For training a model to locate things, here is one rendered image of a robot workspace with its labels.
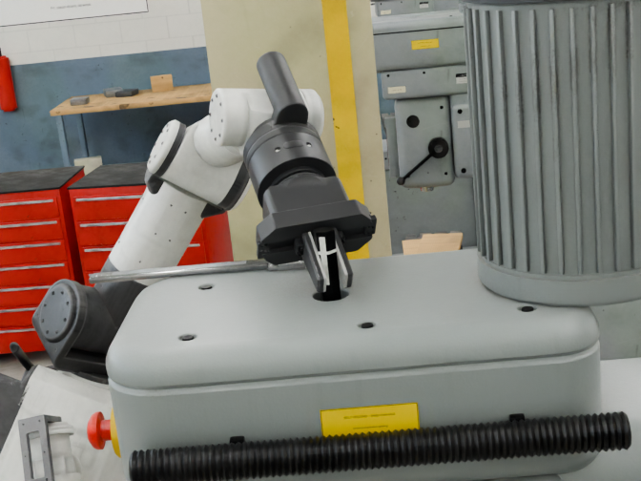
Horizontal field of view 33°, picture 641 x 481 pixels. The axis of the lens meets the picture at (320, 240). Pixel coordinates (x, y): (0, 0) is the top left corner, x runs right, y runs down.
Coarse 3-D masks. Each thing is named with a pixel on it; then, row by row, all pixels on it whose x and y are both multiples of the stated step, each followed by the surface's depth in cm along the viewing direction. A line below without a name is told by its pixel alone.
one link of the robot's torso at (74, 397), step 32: (0, 384) 150; (32, 384) 150; (64, 384) 151; (96, 384) 154; (0, 416) 148; (32, 416) 149; (64, 416) 149; (0, 448) 147; (0, 480) 146; (96, 480) 148
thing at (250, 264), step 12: (204, 264) 123; (216, 264) 122; (228, 264) 122; (240, 264) 121; (252, 264) 121; (264, 264) 121; (288, 264) 120; (300, 264) 120; (96, 276) 123; (108, 276) 122; (120, 276) 122; (132, 276) 122; (144, 276) 122; (156, 276) 122; (168, 276) 122
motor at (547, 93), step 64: (512, 0) 95; (576, 0) 93; (640, 0) 94; (512, 64) 97; (576, 64) 95; (640, 64) 96; (512, 128) 99; (576, 128) 96; (640, 128) 97; (512, 192) 101; (576, 192) 98; (640, 192) 99; (512, 256) 103; (576, 256) 100; (640, 256) 100
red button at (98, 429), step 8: (96, 416) 115; (88, 424) 115; (96, 424) 115; (104, 424) 115; (88, 432) 115; (96, 432) 114; (104, 432) 115; (96, 440) 114; (104, 440) 116; (96, 448) 115
